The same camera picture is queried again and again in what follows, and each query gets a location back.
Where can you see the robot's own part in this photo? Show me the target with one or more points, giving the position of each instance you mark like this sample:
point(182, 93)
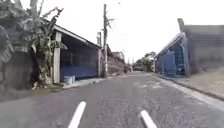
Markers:
point(77, 115)
point(148, 119)

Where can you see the concrete pavement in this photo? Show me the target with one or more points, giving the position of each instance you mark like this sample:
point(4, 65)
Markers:
point(83, 81)
point(206, 81)

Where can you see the pale bucket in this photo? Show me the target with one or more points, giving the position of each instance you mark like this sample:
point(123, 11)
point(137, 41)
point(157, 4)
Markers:
point(73, 78)
point(67, 80)

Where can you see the banana plants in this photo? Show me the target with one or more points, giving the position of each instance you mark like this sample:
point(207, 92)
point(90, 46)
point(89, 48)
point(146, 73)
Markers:
point(36, 36)

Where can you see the grey asphalt road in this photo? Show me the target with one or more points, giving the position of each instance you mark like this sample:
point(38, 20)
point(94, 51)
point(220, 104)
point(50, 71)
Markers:
point(113, 98)

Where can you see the dark wall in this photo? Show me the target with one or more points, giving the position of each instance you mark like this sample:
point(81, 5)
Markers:
point(15, 71)

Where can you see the short pole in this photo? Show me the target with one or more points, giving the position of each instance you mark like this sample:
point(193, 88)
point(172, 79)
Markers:
point(99, 38)

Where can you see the tall utility pole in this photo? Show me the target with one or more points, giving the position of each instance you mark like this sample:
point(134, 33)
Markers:
point(105, 46)

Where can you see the building with blue wall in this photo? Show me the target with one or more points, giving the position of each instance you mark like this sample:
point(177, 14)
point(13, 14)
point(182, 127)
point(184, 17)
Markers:
point(80, 56)

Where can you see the brown wall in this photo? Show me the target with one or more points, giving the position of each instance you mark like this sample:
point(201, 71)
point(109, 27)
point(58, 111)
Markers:
point(115, 65)

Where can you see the trees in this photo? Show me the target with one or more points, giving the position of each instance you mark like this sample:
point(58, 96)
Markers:
point(145, 63)

